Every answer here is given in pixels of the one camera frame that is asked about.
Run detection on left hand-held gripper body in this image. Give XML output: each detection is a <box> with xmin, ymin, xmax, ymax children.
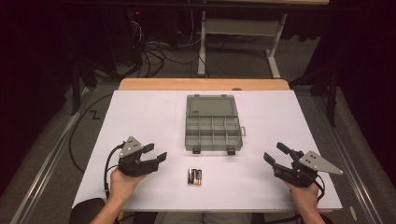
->
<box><xmin>118</xmin><ymin>135</ymin><xmax>160</xmax><ymax>178</ymax></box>

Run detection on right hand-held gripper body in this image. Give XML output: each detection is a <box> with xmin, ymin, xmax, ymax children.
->
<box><xmin>272</xmin><ymin>148</ymin><xmax>345</xmax><ymax>189</ymax></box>

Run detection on grey transparent compartment box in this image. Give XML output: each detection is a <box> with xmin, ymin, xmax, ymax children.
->
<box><xmin>185</xmin><ymin>93</ymin><xmax>247</xmax><ymax>156</ymax></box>

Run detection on person's left hand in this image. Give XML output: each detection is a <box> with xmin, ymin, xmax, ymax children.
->
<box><xmin>109</xmin><ymin>167</ymin><xmax>148</xmax><ymax>203</ymax></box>

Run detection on person's right hand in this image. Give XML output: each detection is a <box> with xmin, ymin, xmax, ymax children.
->
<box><xmin>284</xmin><ymin>181</ymin><xmax>320</xmax><ymax>213</ymax></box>

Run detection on black metal stand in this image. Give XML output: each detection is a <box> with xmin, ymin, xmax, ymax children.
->
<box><xmin>70</xmin><ymin>58</ymin><xmax>98</xmax><ymax>117</ymax></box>
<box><xmin>289</xmin><ymin>68</ymin><xmax>340</xmax><ymax>127</ymax></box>

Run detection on black chair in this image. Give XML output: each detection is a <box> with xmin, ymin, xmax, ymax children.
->
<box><xmin>68</xmin><ymin>197</ymin><xmax>106</xmax><ymax>224</ymax></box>

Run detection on person's legs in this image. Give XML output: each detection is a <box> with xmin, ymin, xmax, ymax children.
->
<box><xmin>153</xmin><ymin>212</ymin><xmax>252</xmax><ymax>224</ymax></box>

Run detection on dark computer case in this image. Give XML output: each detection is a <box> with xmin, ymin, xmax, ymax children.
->
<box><xmin>101</xmin><ymin>7</ymin><xmax>145</xmax><ymax>69</ymax></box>

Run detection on white-framed desk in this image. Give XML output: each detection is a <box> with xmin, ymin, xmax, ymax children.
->
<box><xmin>197</xmin><ymin>0</ymin><xmax>331</xmax><ymax>78</ymax></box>

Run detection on right hand-held gripper cable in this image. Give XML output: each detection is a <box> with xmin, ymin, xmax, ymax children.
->
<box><xmin>312</xmin><ymin>173</ymin><xmax>327</xmax><ymax>203</ymax></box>

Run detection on aluminium floor rail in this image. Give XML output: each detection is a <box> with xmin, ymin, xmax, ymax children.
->
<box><xmin>312</xmin><ymin>92</ymin><xmax>379</xmax><ymax>224</ymax></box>
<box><xmin>8</xmin><ymin>87</ymin><xmax>91</xmax><ymax>224</ymax></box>

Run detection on long black floor cable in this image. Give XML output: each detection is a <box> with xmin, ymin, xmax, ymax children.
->
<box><xmin>68</xmin><ymin>92</ymin><xmax>114</xmax><ymax>174</ymax></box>

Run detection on tangle of black cables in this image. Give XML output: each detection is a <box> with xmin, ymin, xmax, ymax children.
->
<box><xmin>129</xmin><ymin>18</ymin><xmax>194</xmax><ymax>78</ymax></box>

